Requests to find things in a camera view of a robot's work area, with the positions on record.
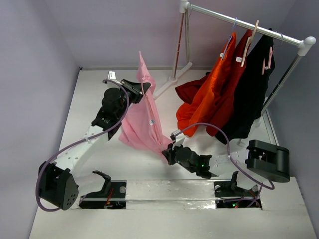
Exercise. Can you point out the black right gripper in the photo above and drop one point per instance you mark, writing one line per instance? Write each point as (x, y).
(172, 153)

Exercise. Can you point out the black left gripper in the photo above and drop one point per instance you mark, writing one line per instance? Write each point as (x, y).
(135, 89)

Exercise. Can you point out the pink t shirt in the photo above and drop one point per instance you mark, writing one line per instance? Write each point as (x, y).
(136, 130)

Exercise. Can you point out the pink wire hanger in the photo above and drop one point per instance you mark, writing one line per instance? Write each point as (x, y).
(152, 122)

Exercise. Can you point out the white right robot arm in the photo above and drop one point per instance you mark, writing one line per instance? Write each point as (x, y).
(258, 163)

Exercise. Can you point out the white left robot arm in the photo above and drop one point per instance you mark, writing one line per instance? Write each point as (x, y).
(56, 188)

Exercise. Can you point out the orange t shirt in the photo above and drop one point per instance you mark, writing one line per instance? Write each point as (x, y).
(200, 96)

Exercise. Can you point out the dark red t shirt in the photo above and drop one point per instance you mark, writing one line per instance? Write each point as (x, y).
(231, 82)

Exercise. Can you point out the grey velvet hanger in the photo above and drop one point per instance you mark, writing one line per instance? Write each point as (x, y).
(186, 34)

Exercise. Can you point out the wooden hanger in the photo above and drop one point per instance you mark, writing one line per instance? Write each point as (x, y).
(248, 43)

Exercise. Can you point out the black t shirt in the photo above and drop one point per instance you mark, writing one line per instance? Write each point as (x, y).
(244, 106)

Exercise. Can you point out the pink clip hanger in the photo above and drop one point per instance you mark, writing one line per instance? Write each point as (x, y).
(267, 63)

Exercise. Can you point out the white metal clothes rack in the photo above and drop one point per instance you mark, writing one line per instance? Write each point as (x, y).
(303, 48)

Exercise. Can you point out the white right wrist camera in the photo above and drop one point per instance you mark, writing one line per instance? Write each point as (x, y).
(177, 138)

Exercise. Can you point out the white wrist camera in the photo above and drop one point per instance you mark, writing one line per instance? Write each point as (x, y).
(111, 78)
(177, 138)

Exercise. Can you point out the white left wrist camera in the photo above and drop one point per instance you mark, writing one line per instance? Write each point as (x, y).
(111, 78)

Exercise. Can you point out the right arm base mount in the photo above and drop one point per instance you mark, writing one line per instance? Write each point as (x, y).
(229, 196)

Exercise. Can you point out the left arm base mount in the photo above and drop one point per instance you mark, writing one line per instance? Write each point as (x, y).
(104, 193)

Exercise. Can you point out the blue wire hanger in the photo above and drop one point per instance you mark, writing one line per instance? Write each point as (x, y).
(229, 39)

